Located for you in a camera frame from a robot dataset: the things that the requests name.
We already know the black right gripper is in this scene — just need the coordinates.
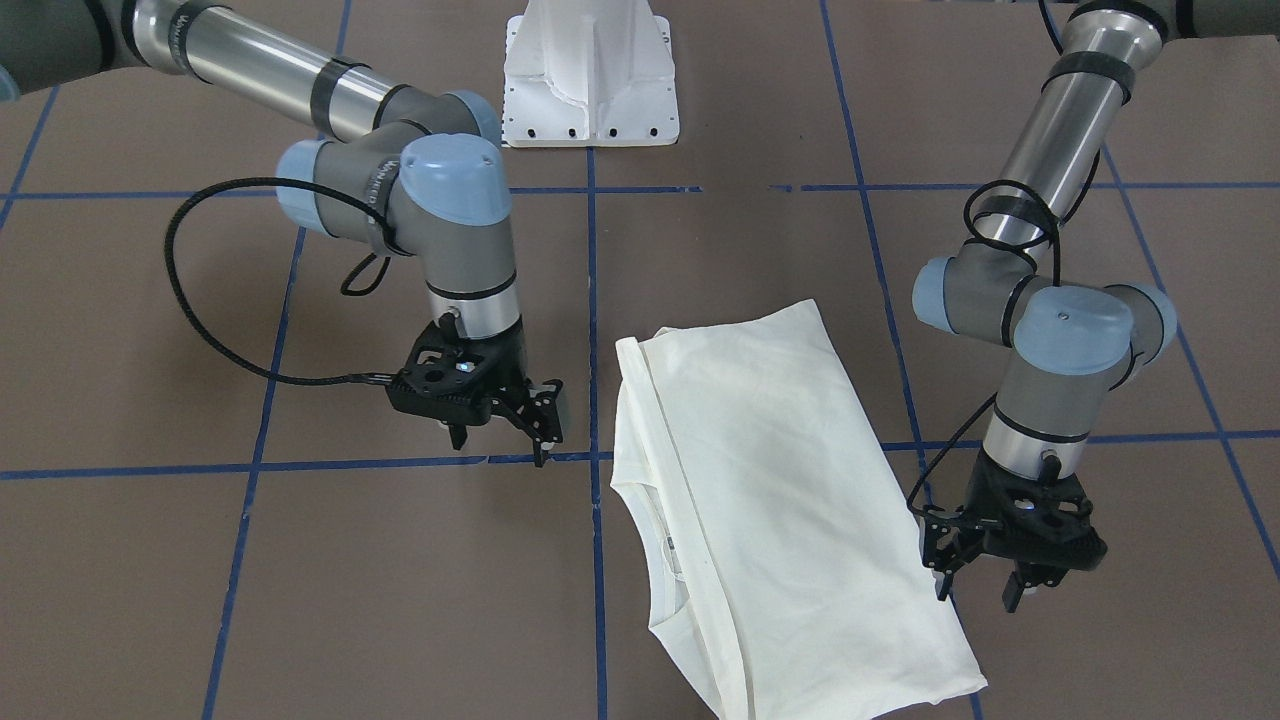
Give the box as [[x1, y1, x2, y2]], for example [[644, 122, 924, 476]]
[[387, 318, 567, 468]]

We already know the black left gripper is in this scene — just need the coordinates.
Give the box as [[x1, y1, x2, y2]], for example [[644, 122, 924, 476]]
[[920, 450, 1108, 614]]

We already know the cream long-sleeve cat shirt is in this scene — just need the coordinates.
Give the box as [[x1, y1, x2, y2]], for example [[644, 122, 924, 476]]
[[611, 300, 987, 719]]

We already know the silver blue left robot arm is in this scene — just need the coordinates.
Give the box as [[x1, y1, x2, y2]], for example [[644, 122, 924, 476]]
[[911, 1, 1277, 612]]

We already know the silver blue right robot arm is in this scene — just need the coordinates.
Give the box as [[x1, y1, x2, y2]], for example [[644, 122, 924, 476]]
[[1, 1, 564, 466]]

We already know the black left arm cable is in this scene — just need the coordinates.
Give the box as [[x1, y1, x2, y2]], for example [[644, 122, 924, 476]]
[[906, 0, 1101, 516]]

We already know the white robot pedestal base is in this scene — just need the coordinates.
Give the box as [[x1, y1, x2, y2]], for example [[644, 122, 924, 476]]
[[502, 1, 681, 149]]

